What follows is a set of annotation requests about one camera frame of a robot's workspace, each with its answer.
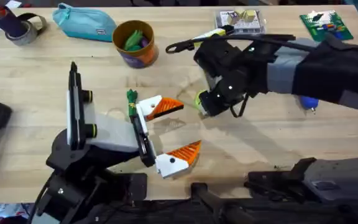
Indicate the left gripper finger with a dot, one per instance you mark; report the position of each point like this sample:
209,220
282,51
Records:
172,163
154,105

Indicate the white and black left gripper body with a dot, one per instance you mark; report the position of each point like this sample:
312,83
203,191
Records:
113,133

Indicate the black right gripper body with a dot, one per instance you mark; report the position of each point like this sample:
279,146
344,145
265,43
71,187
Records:
228,71

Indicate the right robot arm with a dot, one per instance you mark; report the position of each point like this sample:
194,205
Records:
334,71

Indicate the yellow and white tool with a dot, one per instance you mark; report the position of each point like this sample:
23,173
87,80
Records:
211,33

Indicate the black upright left wrist plate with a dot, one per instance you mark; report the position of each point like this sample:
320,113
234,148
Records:
75,109

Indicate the clear box with blocks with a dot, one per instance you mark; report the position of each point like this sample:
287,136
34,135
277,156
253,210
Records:
244,21

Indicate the orange tub with toys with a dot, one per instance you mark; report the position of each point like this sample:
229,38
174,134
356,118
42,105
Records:
135,49

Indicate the green board with blocks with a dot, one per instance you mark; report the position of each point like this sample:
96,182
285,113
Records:
325,26

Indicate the teal zip bag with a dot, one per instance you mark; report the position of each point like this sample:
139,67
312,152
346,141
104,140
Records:
84,23

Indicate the grey tape roll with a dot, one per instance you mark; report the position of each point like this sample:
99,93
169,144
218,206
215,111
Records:
30,32

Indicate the colourful packet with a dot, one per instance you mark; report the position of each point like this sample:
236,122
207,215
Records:
2,213

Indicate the dark blue cup with tools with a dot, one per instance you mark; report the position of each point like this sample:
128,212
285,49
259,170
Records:
9,21

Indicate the black rail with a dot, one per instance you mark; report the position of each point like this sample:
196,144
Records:
291,213

